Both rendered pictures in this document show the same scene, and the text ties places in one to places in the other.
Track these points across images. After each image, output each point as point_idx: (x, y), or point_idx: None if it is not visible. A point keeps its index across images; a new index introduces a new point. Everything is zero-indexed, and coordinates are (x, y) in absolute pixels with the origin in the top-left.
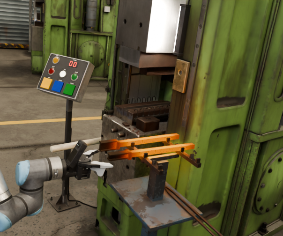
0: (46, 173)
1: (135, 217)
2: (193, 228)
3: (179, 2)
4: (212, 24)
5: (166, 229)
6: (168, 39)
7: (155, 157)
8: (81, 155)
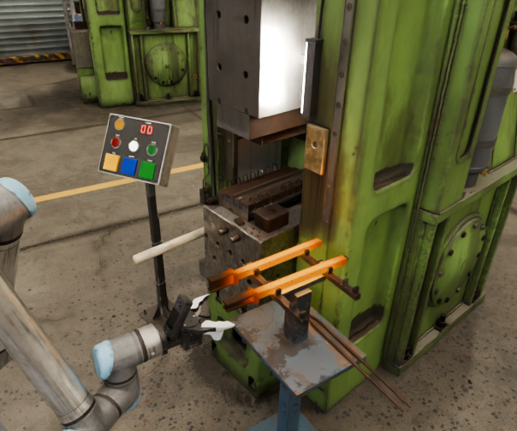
0: (139, 357)
1: None
2: None
3: (303, 28)
4: (359, 72)
5: None
6: (290, 90)
7: (292, 288)
8: None
